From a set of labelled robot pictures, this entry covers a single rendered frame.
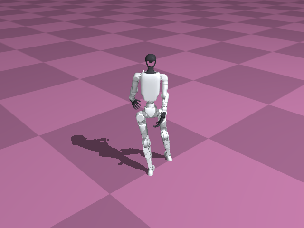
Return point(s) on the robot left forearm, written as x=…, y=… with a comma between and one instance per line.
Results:
x=132, y=95

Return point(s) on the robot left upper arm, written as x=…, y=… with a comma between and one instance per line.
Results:
x=135, y=82

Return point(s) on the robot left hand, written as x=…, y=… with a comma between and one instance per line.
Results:
x=134, y=103

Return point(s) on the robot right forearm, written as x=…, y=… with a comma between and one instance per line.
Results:
x=164, y=104

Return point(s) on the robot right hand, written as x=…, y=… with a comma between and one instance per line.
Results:
x=161, y=119

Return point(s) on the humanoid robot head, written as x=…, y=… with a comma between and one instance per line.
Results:
x=150, y=58

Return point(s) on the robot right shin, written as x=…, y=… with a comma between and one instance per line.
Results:
x=166, y=144

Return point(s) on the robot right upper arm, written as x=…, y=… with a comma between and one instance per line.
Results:
x=164, y=87

